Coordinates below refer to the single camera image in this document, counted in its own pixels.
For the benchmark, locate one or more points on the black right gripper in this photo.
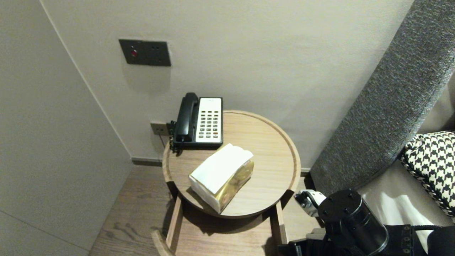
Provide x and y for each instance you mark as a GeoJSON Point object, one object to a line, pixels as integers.
{"type": "Point", "coordinates": [352, 220]}

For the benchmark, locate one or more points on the dark wall switch panel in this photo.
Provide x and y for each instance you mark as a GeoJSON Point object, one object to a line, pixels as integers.
{"type": "Point", "coordinates": [145, 52]}

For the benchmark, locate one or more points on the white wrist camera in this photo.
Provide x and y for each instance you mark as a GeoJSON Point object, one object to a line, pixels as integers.
{"type": "Point", "coordinates": [312, 199]}

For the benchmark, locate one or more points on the white bed sheet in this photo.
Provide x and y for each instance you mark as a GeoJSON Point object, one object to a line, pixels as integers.
{"type": "Point", "coordinates": [391, 185]}

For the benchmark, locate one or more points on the curved wooden nightstand drawer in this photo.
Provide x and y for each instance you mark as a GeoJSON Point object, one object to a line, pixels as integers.
{"type": "Point", "coordinates": [227, 241]}

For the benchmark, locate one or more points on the black telephone handset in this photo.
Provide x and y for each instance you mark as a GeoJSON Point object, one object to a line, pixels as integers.
{"type": "Point", "coordinates": [186, 113]}

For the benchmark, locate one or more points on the white black telephone base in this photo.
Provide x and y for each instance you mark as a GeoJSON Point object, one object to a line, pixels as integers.
{"type": "Point", "coordinates": [209, 121]}

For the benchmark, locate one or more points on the grey fabric headboard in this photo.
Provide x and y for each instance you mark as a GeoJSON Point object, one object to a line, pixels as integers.
{"type": "Point", "coordinates": [391, 99]}

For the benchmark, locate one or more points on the grey wall socket plate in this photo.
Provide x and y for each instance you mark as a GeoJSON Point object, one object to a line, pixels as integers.
{"type": "Point", "coordinates": [156, 128]}

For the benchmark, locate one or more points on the round wooden nightstand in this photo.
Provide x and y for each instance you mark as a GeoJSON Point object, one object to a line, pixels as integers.
{"type": "Point", "coordinates": [256, 142]}

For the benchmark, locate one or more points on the white gold tissue pack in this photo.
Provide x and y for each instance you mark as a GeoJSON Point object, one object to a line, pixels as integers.
{"type": "Point", "coordinates": [220, 169]}

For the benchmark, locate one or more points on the black white houndstooth pillow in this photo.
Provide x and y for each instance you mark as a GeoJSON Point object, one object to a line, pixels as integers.
{"type": "Point", "coordinates": [433, 160]}

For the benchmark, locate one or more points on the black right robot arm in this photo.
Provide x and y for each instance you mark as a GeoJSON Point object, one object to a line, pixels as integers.
{"type": "Point", "coordinates": [401, 241]}

